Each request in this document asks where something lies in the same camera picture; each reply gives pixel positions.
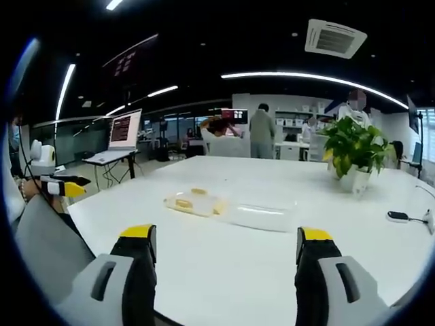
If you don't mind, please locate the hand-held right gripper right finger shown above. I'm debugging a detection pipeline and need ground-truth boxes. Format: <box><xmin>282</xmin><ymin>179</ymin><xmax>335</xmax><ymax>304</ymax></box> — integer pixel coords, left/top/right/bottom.
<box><xmin>294</xmin><ymin>226</ymin><xmax>389</xmax><ymax>326</ymax></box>

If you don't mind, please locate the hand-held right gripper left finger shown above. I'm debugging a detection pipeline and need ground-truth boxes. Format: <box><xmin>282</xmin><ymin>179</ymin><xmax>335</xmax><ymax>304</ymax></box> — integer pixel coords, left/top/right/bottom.
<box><xmin>69</xmin><ymin>223</ymin><xmax>158</xmax><ymax>326</ymax></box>

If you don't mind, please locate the person's left hand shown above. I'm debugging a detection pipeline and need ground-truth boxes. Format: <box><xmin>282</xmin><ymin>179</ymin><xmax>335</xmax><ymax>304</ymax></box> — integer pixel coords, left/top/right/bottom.
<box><xmin>25</xmin><ymin>178</ymin><xmax>44</xmax><ymax>202</ymax></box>

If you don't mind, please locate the white folding table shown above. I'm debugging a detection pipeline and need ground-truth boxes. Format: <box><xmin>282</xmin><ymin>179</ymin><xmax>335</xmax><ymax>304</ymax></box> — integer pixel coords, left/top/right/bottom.
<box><xmin>82</xmin><ymin>149</ymin><xmax>142</xmax><ymax>192</ymax></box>

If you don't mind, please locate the open laptop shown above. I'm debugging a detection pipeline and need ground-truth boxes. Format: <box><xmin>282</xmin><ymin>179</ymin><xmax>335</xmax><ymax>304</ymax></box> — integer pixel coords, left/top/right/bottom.
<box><xmin>88</xmin><ymin>108</ymin><xmax>143</xmax><ymax>163</ymax></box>

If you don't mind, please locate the clear plastic box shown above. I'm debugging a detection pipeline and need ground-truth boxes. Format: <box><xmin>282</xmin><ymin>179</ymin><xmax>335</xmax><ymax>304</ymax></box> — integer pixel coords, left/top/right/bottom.
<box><xmin>224</xmin><ymin>200</ymin><xmax>299</xmax><ymax>234</ymax></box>

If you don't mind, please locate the clear plastic bag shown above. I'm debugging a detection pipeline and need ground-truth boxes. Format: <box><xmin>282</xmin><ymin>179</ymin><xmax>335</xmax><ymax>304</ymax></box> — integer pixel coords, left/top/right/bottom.
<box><xmin>163</xmin><ymin>187</ymin><xmax>229</xmax><ymax>219</ymax></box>

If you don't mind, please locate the black and white small device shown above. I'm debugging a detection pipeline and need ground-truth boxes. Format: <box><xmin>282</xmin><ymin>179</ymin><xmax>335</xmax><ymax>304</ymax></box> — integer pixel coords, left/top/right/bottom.
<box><xmin>387</xmin><ymin>210</ymin><xmax>411</xmax><ymax>223</ymax></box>

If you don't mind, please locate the green potted plant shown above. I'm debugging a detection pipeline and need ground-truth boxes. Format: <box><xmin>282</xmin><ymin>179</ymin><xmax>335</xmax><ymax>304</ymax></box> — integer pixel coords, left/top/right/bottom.
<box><xmin>319</xmin><ymin>115</ymin><xmax>398</xmax><ymax>195</ymax></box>

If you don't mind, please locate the hanging dark screen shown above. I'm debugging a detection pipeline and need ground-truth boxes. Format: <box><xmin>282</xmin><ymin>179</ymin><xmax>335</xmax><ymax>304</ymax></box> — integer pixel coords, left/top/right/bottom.
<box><xmin>103</xmin><ymin>33</ymin><xmax>160</xmax><ymax>78</ymax></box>

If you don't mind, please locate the white storage shelf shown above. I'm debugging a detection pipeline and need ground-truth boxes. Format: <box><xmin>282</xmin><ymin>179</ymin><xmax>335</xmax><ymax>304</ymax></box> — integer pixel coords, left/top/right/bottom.
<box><xmin>274</xmin><ymin>107</ymin><xmax>338</xmax><ymax>161</ymax></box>

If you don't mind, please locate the red display screen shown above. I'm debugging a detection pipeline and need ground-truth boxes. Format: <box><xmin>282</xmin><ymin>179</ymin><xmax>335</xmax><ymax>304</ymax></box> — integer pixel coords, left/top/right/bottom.
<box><xmin>220</xmin><ymin>108</ymin><xmax>249</xmax><ymax>124</ymax></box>

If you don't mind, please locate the black monitor on stand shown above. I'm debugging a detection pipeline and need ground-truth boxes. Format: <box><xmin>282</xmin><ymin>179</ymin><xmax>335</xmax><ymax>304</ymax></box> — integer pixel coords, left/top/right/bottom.
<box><xmin>405</xmin><ymin>94</ymin><xmax>424</xmax><ymax>179</ymax></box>

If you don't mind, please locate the long curved ceiling light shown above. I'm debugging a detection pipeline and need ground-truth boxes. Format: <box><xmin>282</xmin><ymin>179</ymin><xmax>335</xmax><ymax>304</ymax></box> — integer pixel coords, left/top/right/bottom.
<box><xmin>220</xmin><ymin>71</ymin><xmax>410</xmax><ymax>110</ymax></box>

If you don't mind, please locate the white ceiling air vent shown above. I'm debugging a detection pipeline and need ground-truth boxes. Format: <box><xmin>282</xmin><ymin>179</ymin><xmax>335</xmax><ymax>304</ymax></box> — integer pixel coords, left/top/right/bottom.
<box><xmin>304</xmin><ymin>18</ymin><xmax>369</xmax><ymax>60</ymax></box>

